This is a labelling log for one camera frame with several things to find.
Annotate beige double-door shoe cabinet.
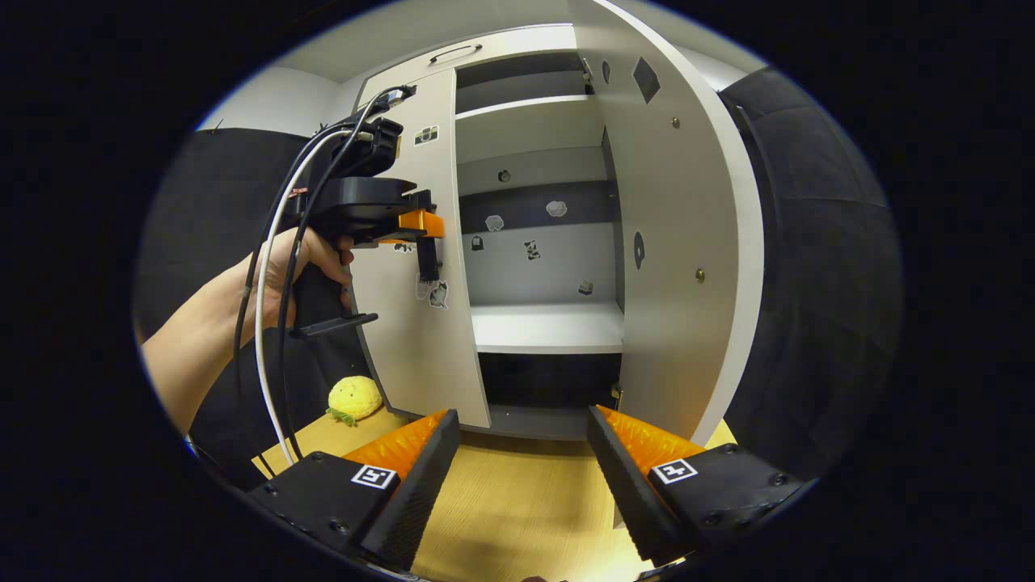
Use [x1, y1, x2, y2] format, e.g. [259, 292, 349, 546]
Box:
[352, 23, 627, 441]

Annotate camera sticker shoe cabinet door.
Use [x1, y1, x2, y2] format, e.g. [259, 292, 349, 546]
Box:
[352, 69, 492, 429]

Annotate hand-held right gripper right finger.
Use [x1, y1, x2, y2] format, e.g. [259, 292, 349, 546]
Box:
[588, 404, 813, 567]

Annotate white cabinet shelf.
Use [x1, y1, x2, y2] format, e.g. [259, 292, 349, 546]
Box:
[470, 302, 626, 356]
[454, 95, 601, 124]

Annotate yellow plush toy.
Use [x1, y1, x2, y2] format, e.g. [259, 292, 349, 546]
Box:
[326, 375, 385, 428]

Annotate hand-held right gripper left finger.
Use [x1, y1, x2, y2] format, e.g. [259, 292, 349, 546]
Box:
[247, 408, 462, 571]

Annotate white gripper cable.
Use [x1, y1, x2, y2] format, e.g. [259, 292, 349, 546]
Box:
[254, 129, 366, 468]

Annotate black door handle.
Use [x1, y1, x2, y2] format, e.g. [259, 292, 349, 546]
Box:
[415, 192, 442, 283]

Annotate headphone sticker shoe cabinet door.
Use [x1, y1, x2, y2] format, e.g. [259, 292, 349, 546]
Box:
[566, 0, 765, 447]

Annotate black backdrop cloth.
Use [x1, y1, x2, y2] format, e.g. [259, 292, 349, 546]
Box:
[133, 69, 902, 490]

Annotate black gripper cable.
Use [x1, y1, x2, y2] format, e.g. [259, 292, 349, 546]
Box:
[232, 87, 397, 479]
[277, 95, 387, 462]

